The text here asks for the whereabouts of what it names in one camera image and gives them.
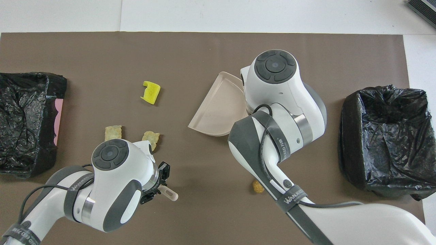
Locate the dark grey ribbed device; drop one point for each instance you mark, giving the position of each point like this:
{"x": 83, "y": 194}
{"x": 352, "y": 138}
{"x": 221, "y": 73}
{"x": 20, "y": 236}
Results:
{"x": 424, "y": 8}

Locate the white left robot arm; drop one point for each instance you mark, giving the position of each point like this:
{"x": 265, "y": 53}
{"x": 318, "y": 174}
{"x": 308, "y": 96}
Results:
{"x": 112, "y": 183}

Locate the black bag lined trash bin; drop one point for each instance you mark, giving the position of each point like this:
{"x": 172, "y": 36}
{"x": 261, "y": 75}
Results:
{"x": 385, "y": 143}

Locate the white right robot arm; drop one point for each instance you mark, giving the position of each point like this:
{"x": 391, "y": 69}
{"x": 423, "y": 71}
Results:
{"x": 272, "y": 88}

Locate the pink plastic bin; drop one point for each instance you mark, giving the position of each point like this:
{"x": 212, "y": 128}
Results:
{"x": 58, "y": 119}

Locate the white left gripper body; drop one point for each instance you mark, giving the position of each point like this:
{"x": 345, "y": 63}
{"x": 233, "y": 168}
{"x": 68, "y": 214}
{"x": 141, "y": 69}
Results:
{"x": 144, "y": 149}

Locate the beige brush with black bristles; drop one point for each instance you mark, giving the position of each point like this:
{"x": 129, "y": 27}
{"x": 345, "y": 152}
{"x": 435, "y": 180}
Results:
{"x": 172, "y": 195}

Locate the brown paper table mat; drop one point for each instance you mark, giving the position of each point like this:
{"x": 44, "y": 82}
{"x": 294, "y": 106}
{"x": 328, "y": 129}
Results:
{"x": 204, "y": 51}

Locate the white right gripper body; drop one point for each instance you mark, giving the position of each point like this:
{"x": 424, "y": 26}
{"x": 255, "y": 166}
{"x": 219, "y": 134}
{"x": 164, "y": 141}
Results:
{"x": 243, "y": 76}

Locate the beige plastic dustpan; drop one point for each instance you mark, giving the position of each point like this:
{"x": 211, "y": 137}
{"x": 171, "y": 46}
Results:
{"x": 218, "y": 109}

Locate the notched yellow sponge piece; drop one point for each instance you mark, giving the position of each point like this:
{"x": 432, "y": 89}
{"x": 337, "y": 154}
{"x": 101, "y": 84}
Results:
{"x": 153, "y": 93}

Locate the brown sponge lump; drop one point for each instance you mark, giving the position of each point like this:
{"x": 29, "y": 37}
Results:
{"x": 257, "y": 188}

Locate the left black bag bin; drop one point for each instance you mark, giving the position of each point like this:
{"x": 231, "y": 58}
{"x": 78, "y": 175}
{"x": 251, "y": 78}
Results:
{"x": 24, "y": 136}

